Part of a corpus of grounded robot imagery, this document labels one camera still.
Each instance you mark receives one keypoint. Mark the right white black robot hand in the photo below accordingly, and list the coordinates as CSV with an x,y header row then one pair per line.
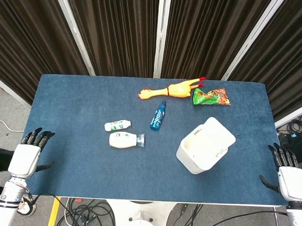
x,y
291,181

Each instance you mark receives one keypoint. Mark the white plastic container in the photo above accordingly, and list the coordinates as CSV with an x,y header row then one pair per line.
x,y
205,146

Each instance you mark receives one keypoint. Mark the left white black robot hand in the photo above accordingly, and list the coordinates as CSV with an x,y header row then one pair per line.
x,y
24,160

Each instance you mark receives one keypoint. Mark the dark pleated curtain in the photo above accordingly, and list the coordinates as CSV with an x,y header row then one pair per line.
x,y
119,29

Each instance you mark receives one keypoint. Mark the blue felt table mat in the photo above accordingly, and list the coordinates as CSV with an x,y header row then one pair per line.
x,y
116,104

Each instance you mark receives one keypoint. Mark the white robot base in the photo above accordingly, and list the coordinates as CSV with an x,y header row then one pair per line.
x,y
141,217

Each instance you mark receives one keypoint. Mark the blue spray bottle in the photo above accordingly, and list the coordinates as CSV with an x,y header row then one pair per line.
x,y
158,116

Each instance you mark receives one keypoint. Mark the yellow rubber chicken toy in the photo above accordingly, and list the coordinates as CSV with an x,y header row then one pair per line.
x,y
171,90

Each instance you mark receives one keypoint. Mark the white curtain frame post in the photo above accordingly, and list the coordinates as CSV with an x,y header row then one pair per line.
x,y
160,34

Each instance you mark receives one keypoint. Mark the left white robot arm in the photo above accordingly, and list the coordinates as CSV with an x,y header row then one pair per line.
x,y
7,201

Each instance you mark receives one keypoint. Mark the small white green bottle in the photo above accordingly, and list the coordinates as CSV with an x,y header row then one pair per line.
x,y
117,125

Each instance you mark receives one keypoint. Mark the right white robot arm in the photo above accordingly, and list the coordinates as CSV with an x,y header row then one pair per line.
x,y
298,219

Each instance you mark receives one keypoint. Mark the white bottle with clear cap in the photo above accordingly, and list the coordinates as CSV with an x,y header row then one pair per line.
x,y
126,140

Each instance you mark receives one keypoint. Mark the green snack bag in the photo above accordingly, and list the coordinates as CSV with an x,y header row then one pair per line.
x,y
212,96

